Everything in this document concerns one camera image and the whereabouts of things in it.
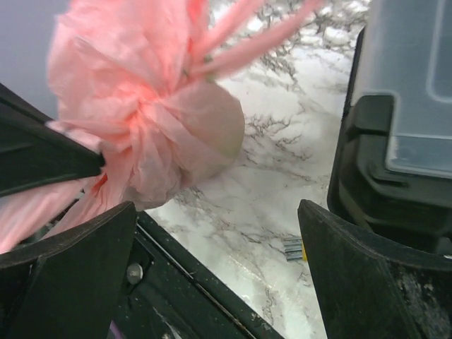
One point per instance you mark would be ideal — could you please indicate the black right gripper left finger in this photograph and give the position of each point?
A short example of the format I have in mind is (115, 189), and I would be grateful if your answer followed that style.
(67, 286)

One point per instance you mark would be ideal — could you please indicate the pink plastic bag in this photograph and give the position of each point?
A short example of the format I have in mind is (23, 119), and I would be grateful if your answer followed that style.
(137, 82)

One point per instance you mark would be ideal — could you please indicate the black toolbox clear lids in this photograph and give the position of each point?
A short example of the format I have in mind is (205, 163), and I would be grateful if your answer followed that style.
(392, 166)

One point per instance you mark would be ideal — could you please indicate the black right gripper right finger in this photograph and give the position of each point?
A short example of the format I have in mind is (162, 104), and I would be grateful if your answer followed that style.
(371, 287)

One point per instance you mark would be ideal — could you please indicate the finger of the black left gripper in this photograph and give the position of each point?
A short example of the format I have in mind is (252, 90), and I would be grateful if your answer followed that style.
(33, 155)

